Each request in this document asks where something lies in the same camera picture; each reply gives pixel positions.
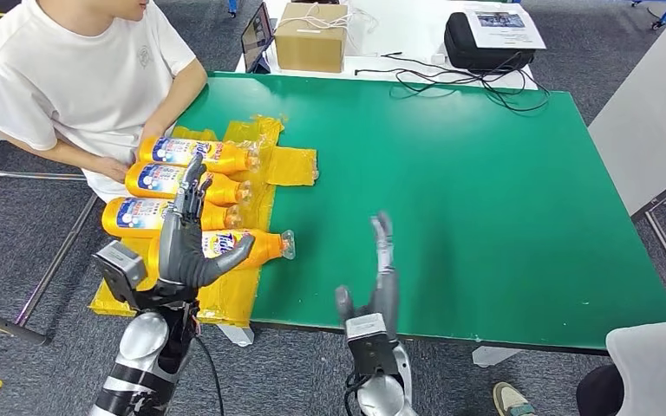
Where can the white power adapter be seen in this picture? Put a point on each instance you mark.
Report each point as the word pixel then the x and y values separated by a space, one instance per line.
pixel 438 58

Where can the person's left forearm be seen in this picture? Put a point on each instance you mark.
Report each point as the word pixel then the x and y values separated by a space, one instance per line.
pixel 181 94

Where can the beige and teal shoe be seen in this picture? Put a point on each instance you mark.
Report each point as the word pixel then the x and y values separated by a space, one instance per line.
pixel 514 401

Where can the blue metal leg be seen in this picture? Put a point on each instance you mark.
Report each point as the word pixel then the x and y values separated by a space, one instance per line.
pixel 233 7

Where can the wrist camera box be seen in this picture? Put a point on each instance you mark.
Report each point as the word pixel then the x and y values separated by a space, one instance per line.
pixel 370 344
pixel 117 270

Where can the person's right hand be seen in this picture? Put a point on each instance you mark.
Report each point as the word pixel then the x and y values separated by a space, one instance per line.
pixel 112 167

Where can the black carry case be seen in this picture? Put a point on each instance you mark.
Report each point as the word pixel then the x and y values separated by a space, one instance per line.
pixel 474 54

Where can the person's right forearm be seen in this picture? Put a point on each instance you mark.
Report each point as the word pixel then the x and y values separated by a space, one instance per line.
pixel 51 148

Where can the yellow taped mat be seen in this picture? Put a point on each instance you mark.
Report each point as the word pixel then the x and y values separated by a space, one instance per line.
pixel 241 293

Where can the printed white paper sheet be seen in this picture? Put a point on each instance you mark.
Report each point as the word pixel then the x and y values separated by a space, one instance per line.
pixel 505 27

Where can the black tablet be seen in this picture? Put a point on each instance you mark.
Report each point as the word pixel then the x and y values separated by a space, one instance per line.
pixel 256 34

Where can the orange detergent bottle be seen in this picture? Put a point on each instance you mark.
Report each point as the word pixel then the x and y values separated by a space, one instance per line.
pixel 137 217
pixel 160 181
pixel 195 154
pixel 252 244

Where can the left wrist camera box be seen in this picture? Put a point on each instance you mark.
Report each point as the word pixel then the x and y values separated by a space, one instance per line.
pixel 117 270

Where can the person's left hand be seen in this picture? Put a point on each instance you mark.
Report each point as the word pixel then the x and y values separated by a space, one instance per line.
pixel 149 131

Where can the blue metal frame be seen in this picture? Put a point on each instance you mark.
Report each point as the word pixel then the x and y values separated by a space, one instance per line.
pixel 663 11

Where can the white table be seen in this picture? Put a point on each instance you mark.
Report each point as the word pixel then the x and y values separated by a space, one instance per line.
pixel 402 34

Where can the white table foot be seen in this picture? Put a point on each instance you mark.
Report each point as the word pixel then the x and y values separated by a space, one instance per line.
pixel 492 357
pixel 236 336

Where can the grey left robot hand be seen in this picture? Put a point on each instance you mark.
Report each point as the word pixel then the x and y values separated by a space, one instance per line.
pixel 186 252

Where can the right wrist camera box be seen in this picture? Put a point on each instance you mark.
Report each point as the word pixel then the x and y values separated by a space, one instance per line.
pixel 370 344

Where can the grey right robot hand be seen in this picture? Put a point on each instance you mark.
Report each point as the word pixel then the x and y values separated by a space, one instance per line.
pixel 382 287

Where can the grey table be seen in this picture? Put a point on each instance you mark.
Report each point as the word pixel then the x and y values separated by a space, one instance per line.
pixel 649 115

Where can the brown cardboard box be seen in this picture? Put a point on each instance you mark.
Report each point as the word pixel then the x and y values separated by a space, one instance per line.
pixel 310 49

